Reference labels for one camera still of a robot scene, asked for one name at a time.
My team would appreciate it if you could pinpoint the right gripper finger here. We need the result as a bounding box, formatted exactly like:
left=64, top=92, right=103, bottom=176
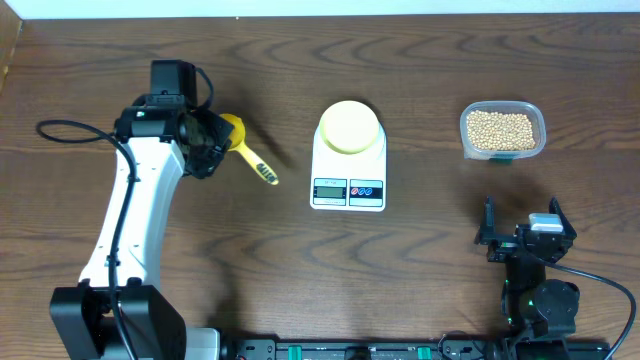
left=474, top=197, right=497, bottom=245
left=549, top=197, right=575, bottom=235

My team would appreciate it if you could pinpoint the yellow measuring scoop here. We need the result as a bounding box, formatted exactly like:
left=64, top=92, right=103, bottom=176
left=221, top=113, right=279, bottom=185

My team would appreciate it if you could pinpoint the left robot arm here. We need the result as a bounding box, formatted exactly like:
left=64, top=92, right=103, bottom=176
left=49, top=60, right=234, bottom=359

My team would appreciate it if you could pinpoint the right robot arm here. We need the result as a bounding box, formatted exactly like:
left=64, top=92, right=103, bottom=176
left=474, top=197, right=580, bottom=359

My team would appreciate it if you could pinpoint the pale yellow bowl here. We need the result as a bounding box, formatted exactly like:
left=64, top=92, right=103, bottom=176
left=319, top=100, right=380, bottom=155

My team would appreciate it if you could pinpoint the white digital kitchen scale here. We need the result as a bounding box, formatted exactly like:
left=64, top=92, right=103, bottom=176
left=309, top=125, right=387, bottom=212

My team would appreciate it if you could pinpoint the clear plastic container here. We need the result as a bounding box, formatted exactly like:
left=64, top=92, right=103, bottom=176
left=460, top=101, right=547, bottom=162

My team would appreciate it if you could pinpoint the soybeans pile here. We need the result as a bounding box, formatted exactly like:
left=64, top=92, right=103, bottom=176
left=466, top=110, right=536, bottom=151

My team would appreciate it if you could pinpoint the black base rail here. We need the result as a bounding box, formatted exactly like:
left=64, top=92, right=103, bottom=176
left=219, top=338, right=612, bottom=360

